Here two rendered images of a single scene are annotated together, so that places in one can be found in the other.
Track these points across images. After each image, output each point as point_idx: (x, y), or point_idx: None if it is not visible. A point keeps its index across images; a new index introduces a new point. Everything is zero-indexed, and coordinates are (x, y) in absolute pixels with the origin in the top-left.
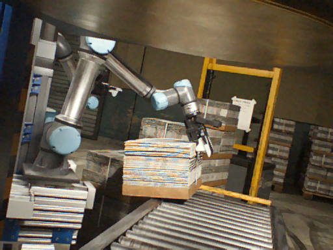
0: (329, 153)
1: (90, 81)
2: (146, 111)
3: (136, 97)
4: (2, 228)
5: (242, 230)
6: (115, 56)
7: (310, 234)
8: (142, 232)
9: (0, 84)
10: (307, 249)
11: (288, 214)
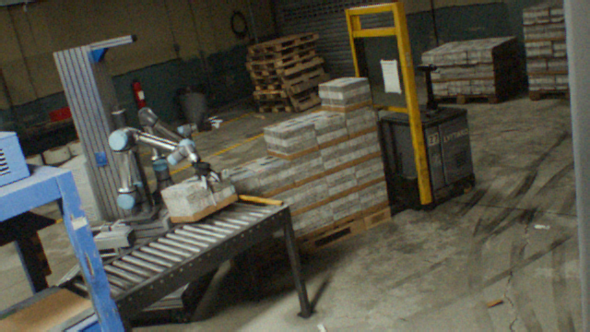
0: None
1: (123, 165)
2: (451, 31)
3: (435, 18)
4: (49, 269)
5: (200, 241)
6: (143, 138)
7: (564, 168)
8: (134, 254)
9: None
10: (528, 192)
11: (572, 140)
